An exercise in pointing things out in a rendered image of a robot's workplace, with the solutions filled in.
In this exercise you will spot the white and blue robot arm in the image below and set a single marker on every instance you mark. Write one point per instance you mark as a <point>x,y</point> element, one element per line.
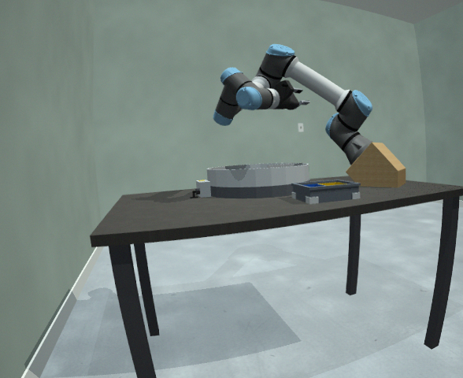
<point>241,93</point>

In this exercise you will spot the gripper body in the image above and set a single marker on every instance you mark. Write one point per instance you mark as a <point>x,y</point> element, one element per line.
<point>285,90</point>

